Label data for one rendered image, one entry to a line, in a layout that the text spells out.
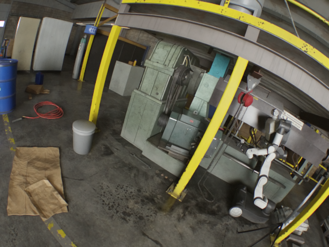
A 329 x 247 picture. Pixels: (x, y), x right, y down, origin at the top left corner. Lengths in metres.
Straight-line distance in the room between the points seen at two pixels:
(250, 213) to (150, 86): 2.28
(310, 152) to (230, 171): 1.49
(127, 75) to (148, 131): 2.86
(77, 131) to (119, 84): 3.36
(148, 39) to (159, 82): 7.09
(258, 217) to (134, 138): 2.22
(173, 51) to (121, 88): 3.08
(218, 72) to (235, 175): 1.71
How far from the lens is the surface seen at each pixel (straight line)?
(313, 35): 6.48
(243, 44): 1.54
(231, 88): 1.41
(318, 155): 3.02
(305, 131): 2.76
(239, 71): 1.43
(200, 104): 2.47
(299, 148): 2.76
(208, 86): 2.44
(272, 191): 2.93
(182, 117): 1.82
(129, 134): 2.49
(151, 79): 2.21
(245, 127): 5.28
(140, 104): 2.26
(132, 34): 10.02
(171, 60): 2.12
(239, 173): 2.65
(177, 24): 1.75
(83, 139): 1.92
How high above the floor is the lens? 1.34
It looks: 21 degrees down
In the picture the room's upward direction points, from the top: 21 degrees clockwise
